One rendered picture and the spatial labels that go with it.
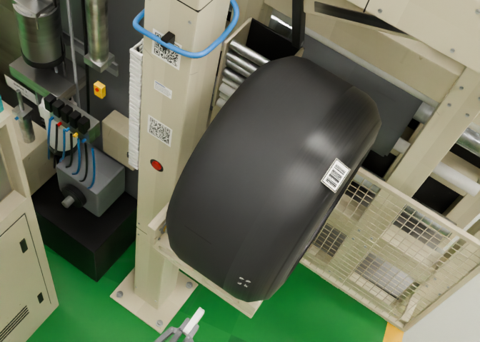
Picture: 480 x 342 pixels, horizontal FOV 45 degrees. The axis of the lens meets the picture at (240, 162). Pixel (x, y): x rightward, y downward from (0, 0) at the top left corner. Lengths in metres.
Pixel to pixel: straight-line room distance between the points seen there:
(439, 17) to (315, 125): 0.32
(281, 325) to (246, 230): 1.43
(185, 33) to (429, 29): 0.49
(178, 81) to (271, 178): 0.31
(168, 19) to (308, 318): 1.74
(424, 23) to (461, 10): 0.08
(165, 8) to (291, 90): 0.32
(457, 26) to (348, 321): 1.75
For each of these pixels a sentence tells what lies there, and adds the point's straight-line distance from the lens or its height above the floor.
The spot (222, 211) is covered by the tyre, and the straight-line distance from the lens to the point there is 1.23.
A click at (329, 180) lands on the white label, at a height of 1.45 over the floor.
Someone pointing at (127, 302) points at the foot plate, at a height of 0.01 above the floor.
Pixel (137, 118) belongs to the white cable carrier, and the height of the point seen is 1.20.
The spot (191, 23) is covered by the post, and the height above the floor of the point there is 1.62.
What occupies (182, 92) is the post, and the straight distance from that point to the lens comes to 1.33.
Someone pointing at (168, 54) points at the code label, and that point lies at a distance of 1.28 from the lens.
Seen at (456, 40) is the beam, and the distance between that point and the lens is 1.24.
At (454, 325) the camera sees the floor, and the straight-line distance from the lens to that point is 2.92.
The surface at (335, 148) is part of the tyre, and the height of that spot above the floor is 1.48.
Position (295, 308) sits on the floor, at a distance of 2.66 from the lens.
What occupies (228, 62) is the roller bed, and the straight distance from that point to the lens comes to 1.82.
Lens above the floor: 2.42
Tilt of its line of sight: 55 degrees down
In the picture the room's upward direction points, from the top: 16 degrees clockwise
